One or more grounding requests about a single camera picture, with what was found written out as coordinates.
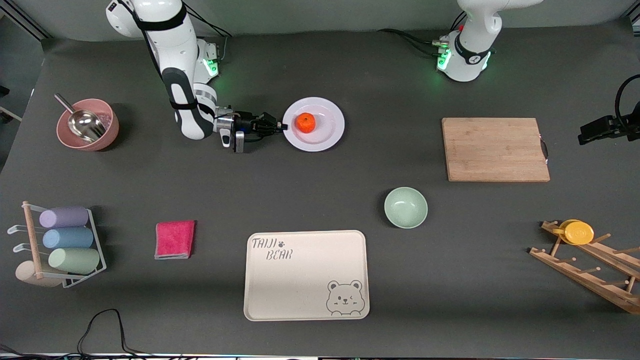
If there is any orange mandarin fruit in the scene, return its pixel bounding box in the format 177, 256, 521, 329
295, 112, 317, 134

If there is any white ribbed ceramic plate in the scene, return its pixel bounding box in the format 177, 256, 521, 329
282, 96, 346, 152

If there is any bamboo cutting board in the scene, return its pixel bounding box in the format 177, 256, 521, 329
441, 117, 551, 183

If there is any yellow mug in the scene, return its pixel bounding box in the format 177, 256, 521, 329
559, 219, 595, 246

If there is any pink folded cloth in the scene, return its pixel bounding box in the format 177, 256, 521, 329
154, 220, 196, 260

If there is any wooden peg drying rack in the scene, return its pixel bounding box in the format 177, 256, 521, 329
529, 220, 640, 315

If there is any pink bowl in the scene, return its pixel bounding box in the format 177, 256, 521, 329
56, 98, 120, 152

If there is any metal scoop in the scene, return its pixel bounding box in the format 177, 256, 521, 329
54, 93, 107, 143

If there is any mint green bowl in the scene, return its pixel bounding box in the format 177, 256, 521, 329
384, 187, 429, 229

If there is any beige bear print tray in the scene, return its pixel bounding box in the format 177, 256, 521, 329
243, 230, 371, 322

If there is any purple cup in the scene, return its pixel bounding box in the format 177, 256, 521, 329
39, 206, 90, 229

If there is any blue cup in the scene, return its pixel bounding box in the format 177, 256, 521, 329
42, 227, 94, 250

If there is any pale green cup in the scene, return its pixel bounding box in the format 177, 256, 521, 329
48, 247, 101, 275

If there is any beige cup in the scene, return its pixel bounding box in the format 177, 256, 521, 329
15, 260, 66, 288

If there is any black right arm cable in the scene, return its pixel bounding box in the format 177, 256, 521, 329
182, 0, 234, 63

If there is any black left arm base cable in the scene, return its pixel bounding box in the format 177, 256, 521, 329
376, 27, 451, 58

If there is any black looped table cable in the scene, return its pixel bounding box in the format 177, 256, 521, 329
75, 308, 147, 359

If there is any white wire cup rack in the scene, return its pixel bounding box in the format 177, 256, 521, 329
7, 201, 107, 289

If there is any black frame bar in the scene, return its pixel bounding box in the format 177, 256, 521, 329
0, 0, 52, 41

